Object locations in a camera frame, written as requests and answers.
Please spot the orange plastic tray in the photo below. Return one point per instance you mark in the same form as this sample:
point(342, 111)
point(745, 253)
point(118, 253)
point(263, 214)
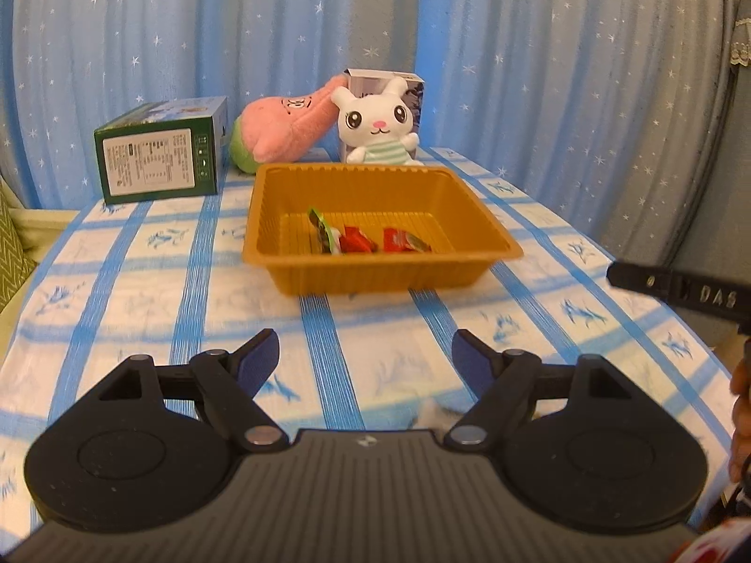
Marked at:
point(364, 275)

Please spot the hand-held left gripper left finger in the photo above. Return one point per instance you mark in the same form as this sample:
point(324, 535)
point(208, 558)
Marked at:
point(258, 363)

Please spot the pink plush toy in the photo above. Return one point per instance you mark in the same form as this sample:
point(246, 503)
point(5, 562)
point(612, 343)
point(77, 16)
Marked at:
point(276, 129)

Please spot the blue checked tablecloth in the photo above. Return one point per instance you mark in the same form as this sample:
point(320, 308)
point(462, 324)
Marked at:
point(146, 281)

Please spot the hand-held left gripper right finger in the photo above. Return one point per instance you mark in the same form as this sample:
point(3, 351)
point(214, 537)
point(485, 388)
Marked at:
point(475, 363)

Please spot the white green snack packet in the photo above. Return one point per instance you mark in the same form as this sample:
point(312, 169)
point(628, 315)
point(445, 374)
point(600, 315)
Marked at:
point(325, 234)

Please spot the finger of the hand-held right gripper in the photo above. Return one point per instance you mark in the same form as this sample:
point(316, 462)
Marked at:
point(639, 278)

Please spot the plain red snack packet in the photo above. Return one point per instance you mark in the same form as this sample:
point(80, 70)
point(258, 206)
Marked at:
point(358, 240)

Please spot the red white patterned clothing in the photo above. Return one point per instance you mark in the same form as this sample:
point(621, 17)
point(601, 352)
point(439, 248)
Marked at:
point(716, 548)

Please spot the green cardboard box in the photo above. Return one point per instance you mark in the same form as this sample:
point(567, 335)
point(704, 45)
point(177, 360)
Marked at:
point(152, 164)

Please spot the grey printed box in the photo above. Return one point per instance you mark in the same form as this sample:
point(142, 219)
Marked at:
point(416, 94)

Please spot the grey cloth with lace trim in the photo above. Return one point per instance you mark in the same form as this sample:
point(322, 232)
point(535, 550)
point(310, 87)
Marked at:
point(742, 41)

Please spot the blue starry curtain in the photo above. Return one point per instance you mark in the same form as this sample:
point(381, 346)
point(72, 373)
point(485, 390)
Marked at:
point(176, 23)
point(557, 70)

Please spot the white bunny plush toy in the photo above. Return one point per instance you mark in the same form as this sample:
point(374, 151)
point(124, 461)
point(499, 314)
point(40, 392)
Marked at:
point(375, 117)

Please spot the person's right hand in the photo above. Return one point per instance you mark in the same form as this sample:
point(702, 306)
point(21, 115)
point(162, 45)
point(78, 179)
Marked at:
point(742, 422)

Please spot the red packet with brown label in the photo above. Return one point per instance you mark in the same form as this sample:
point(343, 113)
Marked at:
point(402, 239)

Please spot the green zigzag cushion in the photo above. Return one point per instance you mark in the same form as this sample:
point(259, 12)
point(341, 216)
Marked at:
point(12, 258)

